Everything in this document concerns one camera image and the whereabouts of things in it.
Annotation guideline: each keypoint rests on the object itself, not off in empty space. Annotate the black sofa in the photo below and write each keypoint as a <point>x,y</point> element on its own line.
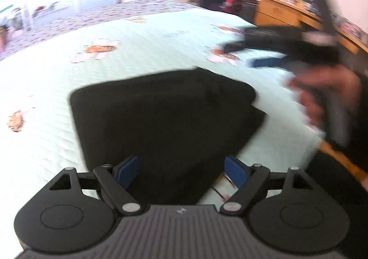
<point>218,1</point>

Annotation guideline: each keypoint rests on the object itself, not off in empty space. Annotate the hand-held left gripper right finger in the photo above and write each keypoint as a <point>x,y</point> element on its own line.
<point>234,173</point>

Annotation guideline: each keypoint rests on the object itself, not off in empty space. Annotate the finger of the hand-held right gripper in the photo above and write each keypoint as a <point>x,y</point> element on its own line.
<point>235,46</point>
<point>268,62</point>

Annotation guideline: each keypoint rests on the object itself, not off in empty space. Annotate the black pants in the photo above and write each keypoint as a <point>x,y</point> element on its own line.
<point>161,126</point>

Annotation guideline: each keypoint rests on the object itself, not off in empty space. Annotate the person's right hand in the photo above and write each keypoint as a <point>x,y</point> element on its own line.
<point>330,83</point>

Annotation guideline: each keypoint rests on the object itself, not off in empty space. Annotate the person's right forearm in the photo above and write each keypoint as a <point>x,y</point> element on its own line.
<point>359,121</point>

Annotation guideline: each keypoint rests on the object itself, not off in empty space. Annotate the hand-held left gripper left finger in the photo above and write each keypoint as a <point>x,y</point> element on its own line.
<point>129,171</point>

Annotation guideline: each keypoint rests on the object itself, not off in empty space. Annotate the wooden dresser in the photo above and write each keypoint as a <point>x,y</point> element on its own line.
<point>281,11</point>

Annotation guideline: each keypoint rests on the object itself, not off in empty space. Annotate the mint quilted bee bedspread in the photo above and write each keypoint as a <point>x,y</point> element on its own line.
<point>72,60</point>

